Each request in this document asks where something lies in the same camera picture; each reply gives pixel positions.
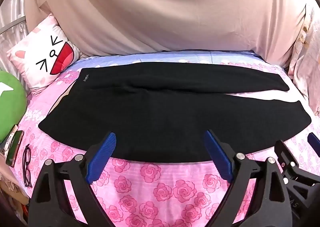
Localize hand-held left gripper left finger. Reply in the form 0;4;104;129
29;131;117;227

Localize green plush cushion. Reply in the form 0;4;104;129
0;71;27;142

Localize black pants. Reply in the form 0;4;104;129
38;62;312;164

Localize white cat face pillow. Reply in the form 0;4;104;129
6;13;81;96

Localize beige hanging sheet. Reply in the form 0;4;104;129
25;0;308;68

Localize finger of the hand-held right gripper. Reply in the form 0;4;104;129
307;132;320;157
274;139;299;177

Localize dark framed eyeglasses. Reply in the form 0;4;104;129
22;144;33;188

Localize white packet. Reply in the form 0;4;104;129
2;125;18;154

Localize pale pink floral blanket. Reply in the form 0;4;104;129
287;5;320;117

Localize metal bed rail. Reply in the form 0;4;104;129
0;16;27;36

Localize pink rose print bed sheet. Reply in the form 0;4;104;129
7;51;320;227

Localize pink satin curtain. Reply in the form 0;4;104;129
0;0;28;73

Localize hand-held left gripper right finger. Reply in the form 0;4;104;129
203;129;298;227

